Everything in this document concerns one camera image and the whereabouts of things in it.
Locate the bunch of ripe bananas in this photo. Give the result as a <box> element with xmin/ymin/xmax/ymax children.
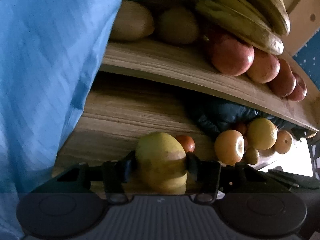
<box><xmin>196</xmin><ymin>0</ymin><xmax>291</xmax><ymax>55</ymax></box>

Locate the light blue hanging garment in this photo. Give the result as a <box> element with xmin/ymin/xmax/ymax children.
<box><xmin>1</xmin><ymin>0</ymin><xmax>122</xmax><ymax>239</ymax></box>

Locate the wooden raised shelf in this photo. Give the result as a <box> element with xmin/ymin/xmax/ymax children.
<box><xmin>100</xmin><ymin>40</ymin><xmax>319</xmax><ymax>132</ymax></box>

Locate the wooden cabinet back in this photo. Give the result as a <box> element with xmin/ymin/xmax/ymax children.
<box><xmin>283</xmin><ymin>0</ymin><xmax>319</xmax><ymax>56</ymax></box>

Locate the dark blue cloth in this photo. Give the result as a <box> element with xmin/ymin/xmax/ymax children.
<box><xmin>188</xmin><ymin>102</ymin><xmax>308</xmax><ymax>141</ymax></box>

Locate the blue starry panel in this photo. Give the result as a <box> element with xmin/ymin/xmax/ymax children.
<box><xmin>293</xmin><ymin>30</ymin><xmax>320</xmax><ymax>89</ymax></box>

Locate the yellow lemon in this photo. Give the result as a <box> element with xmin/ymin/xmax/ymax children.
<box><xmin>247</xmin><ymin>118</ymin><xmax>278</xmax><ymax>150</ymax></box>

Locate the orange persimmon fruit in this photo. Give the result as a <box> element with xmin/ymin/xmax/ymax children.
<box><xmin>214</xmin><ymin>129</ymin><xmax>245</xmax><ymax>166</ymax></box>

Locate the yellow green pear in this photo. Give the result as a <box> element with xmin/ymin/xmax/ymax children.
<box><xmin>136</xmin><ymin>132</ymin><xmax>188</xmax><ymax>195</ymax></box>

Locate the brown kiwi left shelf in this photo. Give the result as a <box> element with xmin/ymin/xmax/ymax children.
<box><xmin>110</xmin><ymin>0</ymin><xmax>155</xmax><ymax>42</ymax></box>

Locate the small orange tangerine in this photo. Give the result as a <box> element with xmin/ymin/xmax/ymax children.
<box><xmin>175</xmin><ymin>135</ymin><xmax>195</xmax><ymax>153</ymax></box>
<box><xmin>274</xmin><ymin>130</ymin><xmax>292</xmax><ymax>154</ymax></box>

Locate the brown kiwi right shelf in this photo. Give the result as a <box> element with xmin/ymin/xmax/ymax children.
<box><xmin>160</xmin><ymin>8</ymin><xmax>199</xmax><ymax>44</ymax></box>

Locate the small red tomato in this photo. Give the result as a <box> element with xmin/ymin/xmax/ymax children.
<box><xmin>236</xmin><ymin>124</ymin><xmax>248</xmax><ymax>151</ymax></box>

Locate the pale speckled round fruit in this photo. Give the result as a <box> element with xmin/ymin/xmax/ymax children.
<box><xmin>306</xmin><ymin>132</ymin><xmax>317</xmax><ymax>138</ymax></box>

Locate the red apple far right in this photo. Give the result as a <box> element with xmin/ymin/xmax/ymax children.
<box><xmin>286</xmin><ymin>73</ymin><xmax>307</xmax><ymax>102</ymax></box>

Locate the red apple far left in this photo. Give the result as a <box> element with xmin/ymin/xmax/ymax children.
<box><xmin>209</xmin><ymin>34</ymin><xmax>255</xmax><ymax>76</ymax></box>

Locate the small brown kiwi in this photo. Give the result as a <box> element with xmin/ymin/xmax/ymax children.
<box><xmin>244</xmin><ymin>147</ymin><xmax>260</xmax><ymax>165</ymax></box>

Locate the red apple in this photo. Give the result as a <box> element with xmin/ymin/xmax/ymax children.
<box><xmin>286</xmin><ymin>73</ymin><xmax>307</xmax><ymax>102</ymax></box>
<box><xmin>246</xmin><ymin>48</ymin><xmax>280</xmax><ymax>84</ymax></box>
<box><xmin>209</xmin><ymin>34</ymin><xmax>255</xmax><ymax>76</ymax></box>
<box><xmin>267</xmin><ymin>59</ymin><xmax>296</xmax><ymax>97</ymax></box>

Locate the brown kiwi shelf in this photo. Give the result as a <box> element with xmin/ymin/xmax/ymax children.
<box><xmin>110</xmin><ymin>0</ymin><xmax>155</xmax><ymax>42</ymax></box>
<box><xmin>160</xmin><ymin>8</ymin><xmax>199</xmax><ymax>44</ymax></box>

